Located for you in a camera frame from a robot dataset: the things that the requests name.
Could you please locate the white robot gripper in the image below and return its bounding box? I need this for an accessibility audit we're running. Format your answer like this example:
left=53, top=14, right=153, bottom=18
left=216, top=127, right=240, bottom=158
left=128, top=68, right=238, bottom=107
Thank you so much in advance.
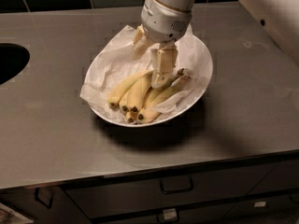
left=132, top=0, right=192, bottom=88

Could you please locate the large yellow top banana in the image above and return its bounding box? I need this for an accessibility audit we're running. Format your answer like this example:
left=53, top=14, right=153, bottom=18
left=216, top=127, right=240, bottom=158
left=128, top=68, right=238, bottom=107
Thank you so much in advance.
left=127, top=71, right=152, bottom=112

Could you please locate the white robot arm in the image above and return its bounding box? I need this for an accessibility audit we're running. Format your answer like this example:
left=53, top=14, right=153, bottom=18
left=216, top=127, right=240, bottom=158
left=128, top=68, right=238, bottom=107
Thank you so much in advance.
left=133, top=0, right=299, bottom=88

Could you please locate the white oval bowl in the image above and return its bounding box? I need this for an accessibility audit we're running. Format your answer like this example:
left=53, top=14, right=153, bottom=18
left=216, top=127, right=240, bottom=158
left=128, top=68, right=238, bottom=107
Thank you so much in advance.
left=84, top=27, right=214, bottom=128

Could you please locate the yellow-green middle banana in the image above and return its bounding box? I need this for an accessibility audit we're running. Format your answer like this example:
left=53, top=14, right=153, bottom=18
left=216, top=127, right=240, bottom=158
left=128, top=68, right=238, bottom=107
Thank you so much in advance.
left=143, top=68, right=184, bottom=106

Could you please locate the yellow-green banana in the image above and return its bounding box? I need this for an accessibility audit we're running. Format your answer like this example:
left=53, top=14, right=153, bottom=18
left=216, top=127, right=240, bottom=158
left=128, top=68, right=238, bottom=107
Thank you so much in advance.
left=136, top=76, right=191, bottom=124
left=143, top=68, right=184, bottom=106

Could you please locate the short hidden yellow banana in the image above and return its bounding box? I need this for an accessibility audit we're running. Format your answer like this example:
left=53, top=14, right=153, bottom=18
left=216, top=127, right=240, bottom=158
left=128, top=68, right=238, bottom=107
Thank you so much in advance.
left=119, top=93, right=128, bottom=113

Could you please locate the yellow-green right banana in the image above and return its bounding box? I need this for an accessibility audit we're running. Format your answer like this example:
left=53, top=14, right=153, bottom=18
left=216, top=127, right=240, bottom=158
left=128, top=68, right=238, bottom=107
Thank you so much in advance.
left=136, top=76, right=191, bottom=124

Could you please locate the yellow leftmost banana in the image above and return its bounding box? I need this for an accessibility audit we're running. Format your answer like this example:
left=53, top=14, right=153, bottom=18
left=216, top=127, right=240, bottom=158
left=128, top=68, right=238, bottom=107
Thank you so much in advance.
left=107, top=70, right=150, bottom=107

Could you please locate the white crumpled paper liner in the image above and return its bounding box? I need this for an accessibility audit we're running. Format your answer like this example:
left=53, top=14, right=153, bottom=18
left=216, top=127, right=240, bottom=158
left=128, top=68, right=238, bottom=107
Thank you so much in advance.
left=79, top=23, right=200, bottom=125

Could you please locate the dark sink opening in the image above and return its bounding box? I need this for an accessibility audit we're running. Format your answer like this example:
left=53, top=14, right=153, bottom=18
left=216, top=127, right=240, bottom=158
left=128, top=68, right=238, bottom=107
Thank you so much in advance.
left=0, top=43, right=30, bottom=84

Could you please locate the dark drawer front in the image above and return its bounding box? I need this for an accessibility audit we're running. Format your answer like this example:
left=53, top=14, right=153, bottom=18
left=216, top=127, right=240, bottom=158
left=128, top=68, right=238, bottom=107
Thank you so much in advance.
left=66, top=163, right=274, bottom=218

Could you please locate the lower drawer with label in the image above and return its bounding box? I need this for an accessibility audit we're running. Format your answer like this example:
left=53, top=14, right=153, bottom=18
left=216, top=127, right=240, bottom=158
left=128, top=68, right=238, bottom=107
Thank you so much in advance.
left=93, top=203, right=235, bottom=224

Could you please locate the right cabinet drawer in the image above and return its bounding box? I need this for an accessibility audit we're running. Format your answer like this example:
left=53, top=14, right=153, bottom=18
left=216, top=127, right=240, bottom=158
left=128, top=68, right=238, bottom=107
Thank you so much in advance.
left=249, top=160, right=299, bottom=194

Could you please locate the black drawer handle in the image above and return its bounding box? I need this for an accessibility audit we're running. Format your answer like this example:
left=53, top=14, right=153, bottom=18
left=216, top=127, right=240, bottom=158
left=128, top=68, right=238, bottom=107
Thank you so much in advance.
left=160, top=176, right=193, bottom=194

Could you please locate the black left cabinet handle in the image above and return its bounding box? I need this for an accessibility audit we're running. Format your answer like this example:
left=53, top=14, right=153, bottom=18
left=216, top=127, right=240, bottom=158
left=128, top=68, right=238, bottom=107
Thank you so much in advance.
left=34, top=188, right=53, bottom=209

